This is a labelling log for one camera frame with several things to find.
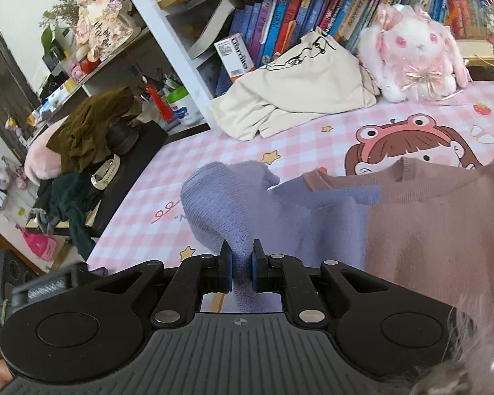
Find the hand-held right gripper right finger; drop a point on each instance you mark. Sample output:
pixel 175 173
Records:
pixel 256 269

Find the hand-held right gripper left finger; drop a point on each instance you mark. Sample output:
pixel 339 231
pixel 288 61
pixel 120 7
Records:
pixel 227 269

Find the purple and brown sweater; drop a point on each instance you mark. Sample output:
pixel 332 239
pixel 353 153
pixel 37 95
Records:
pixel 415 230

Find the pink bag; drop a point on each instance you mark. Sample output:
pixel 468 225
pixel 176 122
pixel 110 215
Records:
pixel 39 243

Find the black speaker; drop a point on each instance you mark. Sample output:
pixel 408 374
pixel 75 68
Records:
pixel 0 279

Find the dark green cloth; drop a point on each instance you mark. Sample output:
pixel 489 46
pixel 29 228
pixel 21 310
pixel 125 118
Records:
pixel 72 201

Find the white wristwatch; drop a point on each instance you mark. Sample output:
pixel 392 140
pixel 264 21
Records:
pixel 105 173

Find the pink plush cushion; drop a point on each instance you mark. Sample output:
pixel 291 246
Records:
pixel 37 156

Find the black side table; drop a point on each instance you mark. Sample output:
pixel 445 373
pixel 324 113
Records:
pixel 136 164

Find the olive cloth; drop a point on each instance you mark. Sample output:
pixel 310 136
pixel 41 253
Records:
pixel 86 131

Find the white green cup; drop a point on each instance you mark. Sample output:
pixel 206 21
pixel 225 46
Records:
pixel 185 109

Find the cream sweatshirt with black drawing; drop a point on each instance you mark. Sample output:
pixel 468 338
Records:
pixel 296 90

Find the red tassel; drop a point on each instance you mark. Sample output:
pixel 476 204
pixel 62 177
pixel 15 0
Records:
pixel 156 98

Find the pen holder with pens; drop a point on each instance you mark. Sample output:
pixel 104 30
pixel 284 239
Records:
pixel 168 84

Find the white and orange box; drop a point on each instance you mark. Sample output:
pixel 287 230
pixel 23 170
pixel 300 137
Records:
pixel 232 55

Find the grey fluffy sleeve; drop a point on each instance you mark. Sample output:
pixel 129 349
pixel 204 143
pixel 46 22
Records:
pixel 469 362

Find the white bookshelf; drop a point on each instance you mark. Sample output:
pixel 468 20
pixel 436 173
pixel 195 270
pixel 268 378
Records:
pixel 156 28

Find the row of books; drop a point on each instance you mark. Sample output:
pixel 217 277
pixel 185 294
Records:
pixel 288 20

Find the white and pink plush bunny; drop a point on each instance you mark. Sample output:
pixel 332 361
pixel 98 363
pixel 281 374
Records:
pixel 411 49

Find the floral gift bouquet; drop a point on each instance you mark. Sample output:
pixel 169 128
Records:
pixel 101 20

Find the dried flowers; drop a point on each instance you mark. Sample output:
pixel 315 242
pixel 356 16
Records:
pixel 61 8

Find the cream book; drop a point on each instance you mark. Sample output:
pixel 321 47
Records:
pixel 475 48

